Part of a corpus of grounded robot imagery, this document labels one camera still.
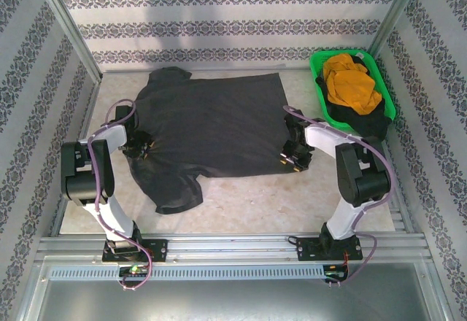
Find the dark grey t-shirt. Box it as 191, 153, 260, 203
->
129, 66, 311, 216

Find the green plastic basket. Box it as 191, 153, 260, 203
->
309, 49, 398, 133

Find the black t-shirt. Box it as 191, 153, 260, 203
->
315, 76, 392, 142

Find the orange t-shirt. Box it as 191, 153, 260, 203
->
322, 53, 383, 116

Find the grey sheet metal panel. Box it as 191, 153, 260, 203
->
16, 258, 452, 321

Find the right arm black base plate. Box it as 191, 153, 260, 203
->
296, 236, 364, 263

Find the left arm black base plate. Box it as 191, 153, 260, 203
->
101, 239, 169, 263

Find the aluminium mounting rail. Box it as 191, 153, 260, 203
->
34, 231, 430, 264

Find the aluminium corner post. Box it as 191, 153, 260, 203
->
32, 0, 104, 85
368, 0, 426, 58

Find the slotted grey cable duct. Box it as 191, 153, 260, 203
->
49, 265, 326, 282

